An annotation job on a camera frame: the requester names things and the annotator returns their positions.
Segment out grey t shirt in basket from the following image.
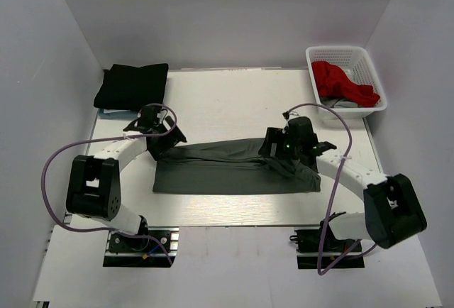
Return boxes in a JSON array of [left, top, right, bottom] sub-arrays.
[[320, 97, 360, 109]]

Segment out folded light blue t shirt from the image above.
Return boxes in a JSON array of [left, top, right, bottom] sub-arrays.
[[99, 109, 138, 121]]

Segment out grey t shirt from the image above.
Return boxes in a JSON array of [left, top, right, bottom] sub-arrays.
[[320, 97, 360, 109], [153, 138, 321, 195]]

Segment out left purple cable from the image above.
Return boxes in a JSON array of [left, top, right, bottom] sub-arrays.
[[41, 104, 178, 233]]

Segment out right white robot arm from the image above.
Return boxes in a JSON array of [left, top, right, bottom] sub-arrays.
[[259, 116, 427, 251]]

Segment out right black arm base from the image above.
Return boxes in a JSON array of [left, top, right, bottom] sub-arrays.
[[289, 229, 365, 270]]

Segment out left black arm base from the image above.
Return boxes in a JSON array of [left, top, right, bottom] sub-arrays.
[[103, 227, 179, 268]]

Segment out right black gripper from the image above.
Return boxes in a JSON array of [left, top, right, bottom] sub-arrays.
[[258, 128, 302, 160]]

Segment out white plastic basket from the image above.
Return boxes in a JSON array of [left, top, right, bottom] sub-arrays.
[[306, 45, 387, 119]]

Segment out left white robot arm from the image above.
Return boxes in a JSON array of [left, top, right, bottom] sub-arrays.
[[66, 104, 187, 251]]

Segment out red t shirt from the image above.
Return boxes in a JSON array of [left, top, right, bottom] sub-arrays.
[[311, 61, 380, 108]]

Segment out folded black t shirt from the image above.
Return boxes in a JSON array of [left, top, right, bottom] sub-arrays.
[[94, 63, 169, 111]]

